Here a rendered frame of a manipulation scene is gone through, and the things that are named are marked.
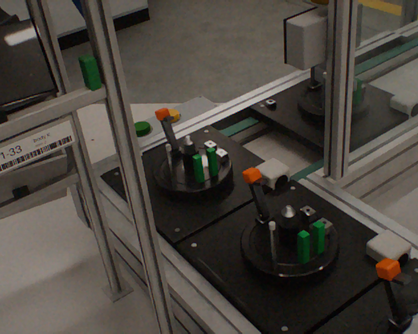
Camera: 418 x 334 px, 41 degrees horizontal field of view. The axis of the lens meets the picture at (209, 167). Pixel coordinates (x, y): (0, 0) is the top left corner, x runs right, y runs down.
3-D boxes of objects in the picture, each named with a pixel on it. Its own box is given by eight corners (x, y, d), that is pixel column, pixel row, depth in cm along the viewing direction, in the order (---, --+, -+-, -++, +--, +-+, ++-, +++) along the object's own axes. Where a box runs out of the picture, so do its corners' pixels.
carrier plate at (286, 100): (249, 114, 117) (248, 105, 115) (330, 75, 127) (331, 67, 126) (334, 164, 100) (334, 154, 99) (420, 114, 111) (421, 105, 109)
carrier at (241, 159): (103, 182, 102) (88, 124, 95) (209, 132, 113) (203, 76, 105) (176, 253, 86) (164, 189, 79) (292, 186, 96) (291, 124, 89)
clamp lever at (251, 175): (255, 218, 84) (241, 171, 81) (266, 212, 84) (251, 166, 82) (270, 222, 81) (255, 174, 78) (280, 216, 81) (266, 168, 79)
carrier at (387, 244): (177, 254, 86) (165, 190, 78) (293, 187, 96) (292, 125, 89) (284, 359, 69) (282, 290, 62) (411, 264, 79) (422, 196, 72)
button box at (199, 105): (123, 154, 118) (117, 130, 115) (204, 117, 127) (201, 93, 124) (140, 169, 113) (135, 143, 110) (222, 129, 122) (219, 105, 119)
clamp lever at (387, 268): (388, 319, 67) (373, 264, 65) (399, 310, 68) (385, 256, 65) (413, 329, 64) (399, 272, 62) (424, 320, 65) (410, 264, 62)
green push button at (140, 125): (129, 134, 115) (127, 125, 114) (145, 126, 117) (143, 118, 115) (138, 142, 112) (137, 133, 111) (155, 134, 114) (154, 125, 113)
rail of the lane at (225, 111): (77, 217, 109) (64, 172, 103) (383, 65, 148) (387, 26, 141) (90, 230, 106) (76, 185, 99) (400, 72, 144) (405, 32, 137)
